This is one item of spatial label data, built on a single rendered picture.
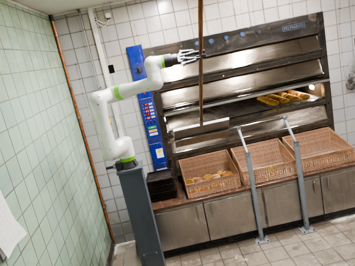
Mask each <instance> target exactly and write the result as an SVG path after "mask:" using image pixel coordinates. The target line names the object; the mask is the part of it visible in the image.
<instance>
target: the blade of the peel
mask: <svg viewBox="0 0 355 266"><path fill-rule="evenodd" d="M228 127H229V117H228V118H223V119H218V120H213V121H208V122H204V123H203V125H201V126H200V124H196V125H190V126H186V127H181V128H176V129H173V132H174V139H175V140H176V139H180V138H185V137H190V136H194V135H199V134H203V133H207V132H212V131H216V130H221V129H226V128H228ZM227 134H228V132H227V131H225V132H221V133H218V134H213V135H208V136H204V137H199V138H194V139H190V140H185V141H180V142H176V143H175V145H176V148H178V147H182V146H187V145H191V144H196V143H201V142H204V141H209V140H214V139H219V138H223V137H227Z"/></svg>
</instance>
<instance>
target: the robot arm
mask: <svg viewBox="0 0 355 266"><path fill-rule="evenodd" d="M194 54H195V55H196V56H195V57H188V58H187V56H190V55H194ZM198 54H199V51H195V50H193V49H190V50H179V53H178V54H165V55H159V56H149V57H147V58H146V59H145V61H144V67H145V70H146V74H147V78H146V79H142V80H139V81H135V82H130V83H123V84H120V85H115V86H112V87H109V88H107V89H105V90H101V91H96V92H93V93H92V94H91V95H90V96H89V103H90V106H91V108H92V111H93V113H94V116H95V120H96V123H97V127H98V131H99V136H100V142H101V151H102V156H103V157H104V159H106V160H109V161H112V160H115V159H117V158H119V159H120V160H119V161H116V162H115V164H113V166H109V167H106V170H108V169H112V168H113V169H116V170H117V171H119V170H128V169H132V168H135V167H137V166H138V165H139V164H138V162H137V160H136V158H135V152H134V147H133V143H132V139H131V137H128V136H125V137H120V138H118V139H116V140H115V138H114V134H113V131H112V128H111V125H110V120H109V115H108V109H107V105H108V104H109V103H114V102H117V101H121V100H124V99H128V98H130V97H132V96H134V95H137V94H140V93H143V92H148V91H154V90H159V89H161V88H162V86H163V84H164V81H163V78H162V74H161V69H164V68H169V67H172V66H173V65H177V64H179V63H180V64H183V66H185V65H187V64H191V63H194V62H196V60H197V59H201V58H205V57H206V54H201V55H198Z"/></svg>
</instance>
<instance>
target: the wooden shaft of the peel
mask: <svg viewBox="0 0 355 266"><path fill-rule="evenodd" d="M198 36H199V55H201V54H203V0H198ZM199 112H200V120H201V121H202V120H203V58H201V59H199Z"/></svg>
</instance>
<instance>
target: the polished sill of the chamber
mask: <svg viewBox="0 0 355 266"><path fill-rule="evenodd" d="M320 102H325V98H323V97H322V98H317V99H313V100H308V101H303V102H299V103H294V104H289V105H286V106H281V107H277V108H272V109H267V110H263V111H258V112H253V113H248V114H245V115H241V116H235V117H231V118H229V122H234V121H238V120H243V119H248V118H252V117H257V116H262V115H266V114H270V113H275V112H279V111H284V110H288V109H293V108H298V107H302V106H307V105H312V104H315V103H320ZM167 133H168V136H170V135H174V132H173V130H171V131H168V132H167Z"/></svg>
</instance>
